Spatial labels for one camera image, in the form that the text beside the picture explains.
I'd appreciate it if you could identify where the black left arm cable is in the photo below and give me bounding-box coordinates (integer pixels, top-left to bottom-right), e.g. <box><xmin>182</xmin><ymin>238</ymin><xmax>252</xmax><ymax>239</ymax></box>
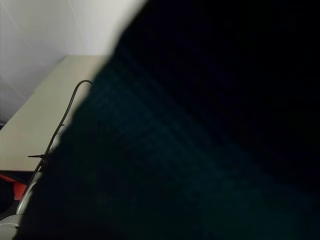
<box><xmin>31</xmin><ymin>79</ymin><xmax>93</xmax><ymax>176</ymax></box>

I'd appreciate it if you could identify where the dark blurred object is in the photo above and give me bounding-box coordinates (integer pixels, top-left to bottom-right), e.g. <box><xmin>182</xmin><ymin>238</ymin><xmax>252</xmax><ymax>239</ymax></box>
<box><xmin>14</xmin><ymin>0</ymin><xmax>320</xmax><ymax>240</ymax></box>

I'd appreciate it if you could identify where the orange cloth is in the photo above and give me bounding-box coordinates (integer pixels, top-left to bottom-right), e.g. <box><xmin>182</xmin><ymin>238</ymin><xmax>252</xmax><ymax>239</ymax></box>
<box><xmin>0</xmin><ymin>173</ymin><xmax>28</xmax><ymax>201</ymax></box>

